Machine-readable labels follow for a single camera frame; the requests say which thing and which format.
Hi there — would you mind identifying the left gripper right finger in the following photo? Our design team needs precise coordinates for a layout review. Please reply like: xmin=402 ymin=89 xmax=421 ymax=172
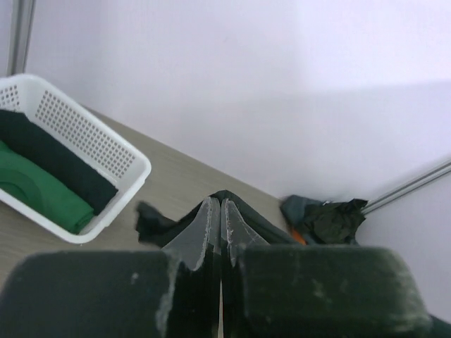
xmin=221 ymin=200 xmax=433 ymax=337

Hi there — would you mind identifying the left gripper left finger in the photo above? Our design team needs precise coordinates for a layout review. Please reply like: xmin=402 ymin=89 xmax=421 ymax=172
xmin=1 ymin=197 xmax=221 ymax=337

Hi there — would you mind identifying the black t shirt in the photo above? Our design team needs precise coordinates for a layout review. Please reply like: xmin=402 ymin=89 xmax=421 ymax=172
xmin=135 ymin=189 xmax=451 ymax=338
xmin=1 ymin=109 xmax=118 ymax=215

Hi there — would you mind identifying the orange compartment tray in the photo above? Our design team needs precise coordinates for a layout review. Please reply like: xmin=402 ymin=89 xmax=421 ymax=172
xmin=290 ymin=229 xmax=307 ymax=245

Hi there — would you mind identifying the grey blue shirt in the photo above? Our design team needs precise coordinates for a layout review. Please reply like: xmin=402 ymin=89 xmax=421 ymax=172
xmin=280 ymin=195 xmax=336 ymax=245

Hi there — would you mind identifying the dark green crumpled shirt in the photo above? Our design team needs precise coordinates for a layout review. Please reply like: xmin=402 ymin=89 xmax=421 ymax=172
xmin=302 ymin=199 xmax=368 ymax=244

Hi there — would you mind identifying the rolled black t shirt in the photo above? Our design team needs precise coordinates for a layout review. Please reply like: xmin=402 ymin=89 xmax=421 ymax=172
xmin=1 ymin=109 xmax=118 ymax=215

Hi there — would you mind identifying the rolled green t shirt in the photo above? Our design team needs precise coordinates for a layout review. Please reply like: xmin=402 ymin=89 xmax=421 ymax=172
xmin=1 ymin=142 xmax=94 ymax=234

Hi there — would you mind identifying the white plastic basket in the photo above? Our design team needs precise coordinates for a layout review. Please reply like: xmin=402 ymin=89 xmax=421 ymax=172
xmin=1 ymin=74 xmax=152 ymax=244

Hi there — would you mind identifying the right aluminium corner post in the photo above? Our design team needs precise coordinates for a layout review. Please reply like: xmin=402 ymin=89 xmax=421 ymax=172
xmin=363 ymin=159 xmax=450 ymax=215

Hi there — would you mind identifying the aluminium corner post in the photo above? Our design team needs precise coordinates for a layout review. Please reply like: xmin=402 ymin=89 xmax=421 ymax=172
xmin=363 ymin=159 xmax=450 ymax=215
xmin=6 ymin=0 xmax=36 ymax=76

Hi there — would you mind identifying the left aluminium corner post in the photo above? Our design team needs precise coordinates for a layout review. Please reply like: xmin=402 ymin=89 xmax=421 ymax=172
xmin=6 ymin=0 xmax=36 ymax=76

